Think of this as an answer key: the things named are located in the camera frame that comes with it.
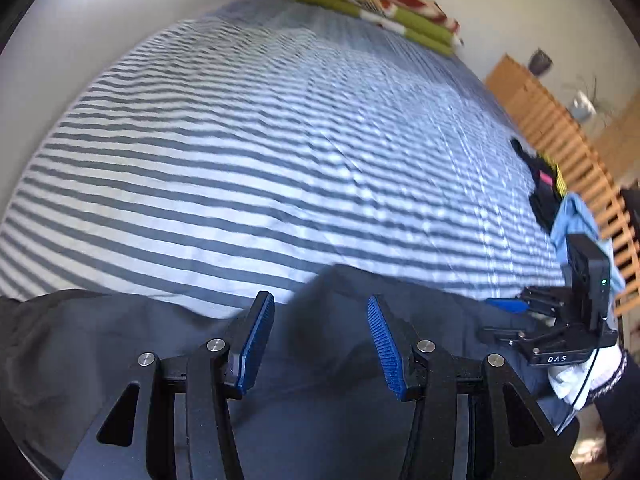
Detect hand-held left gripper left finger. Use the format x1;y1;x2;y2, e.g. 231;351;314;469
60;290;277;480

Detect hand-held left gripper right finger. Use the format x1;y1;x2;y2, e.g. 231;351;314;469
366;294;583;480

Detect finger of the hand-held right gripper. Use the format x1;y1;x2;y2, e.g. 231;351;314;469
477;321;557;355
484;286;575;319

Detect dark grey pants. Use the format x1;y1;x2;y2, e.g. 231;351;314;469
0;262;581;480

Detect person's right forearm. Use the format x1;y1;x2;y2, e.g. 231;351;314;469
587;360;640;480

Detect person's right hand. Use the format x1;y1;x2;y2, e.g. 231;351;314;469
547;345;626;403

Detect light blue jeans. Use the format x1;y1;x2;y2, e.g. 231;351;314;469
550;192;626;296

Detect black object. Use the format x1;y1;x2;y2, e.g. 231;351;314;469
620;185;640;233

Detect black garment with pink label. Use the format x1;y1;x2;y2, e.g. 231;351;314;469
510;139;568;233

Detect wooden cabinet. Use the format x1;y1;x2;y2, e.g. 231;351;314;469
595;105;640;181

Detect grey white striped bed quilt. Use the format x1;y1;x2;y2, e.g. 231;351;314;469
0;0;581;321

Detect white potted plant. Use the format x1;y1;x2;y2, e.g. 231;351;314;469
565;75;616;123

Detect dark grey vase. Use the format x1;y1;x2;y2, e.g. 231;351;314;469
529;47;553;75

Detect green folded mat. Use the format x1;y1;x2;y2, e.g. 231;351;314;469
292;0;456;56

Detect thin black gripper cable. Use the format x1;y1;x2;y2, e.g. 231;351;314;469
555;347;603;433

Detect wooden slatted frame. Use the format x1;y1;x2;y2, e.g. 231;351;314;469
484;54;640;318

